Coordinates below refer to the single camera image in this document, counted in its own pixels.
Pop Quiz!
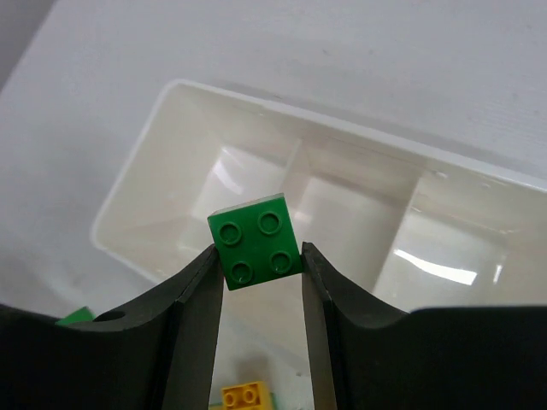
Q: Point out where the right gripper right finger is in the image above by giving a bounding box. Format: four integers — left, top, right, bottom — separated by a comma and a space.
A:
301, 243, 546, 409

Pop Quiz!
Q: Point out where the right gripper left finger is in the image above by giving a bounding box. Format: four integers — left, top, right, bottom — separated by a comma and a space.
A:
1, 247, 223, 409

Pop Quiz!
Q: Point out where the green lego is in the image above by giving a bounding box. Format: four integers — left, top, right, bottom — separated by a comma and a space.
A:
56, 307, 95, 326

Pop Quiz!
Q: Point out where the green square lego brick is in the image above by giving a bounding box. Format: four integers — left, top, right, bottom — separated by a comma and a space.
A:
208, 193, 303, 291

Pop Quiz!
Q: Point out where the yellow lego cluster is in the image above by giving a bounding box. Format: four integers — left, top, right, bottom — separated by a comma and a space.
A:
221, 381, 275, 410

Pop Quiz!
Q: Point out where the white divided sorting tray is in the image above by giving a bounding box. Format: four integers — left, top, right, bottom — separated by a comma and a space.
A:
89, 78, 547, 372

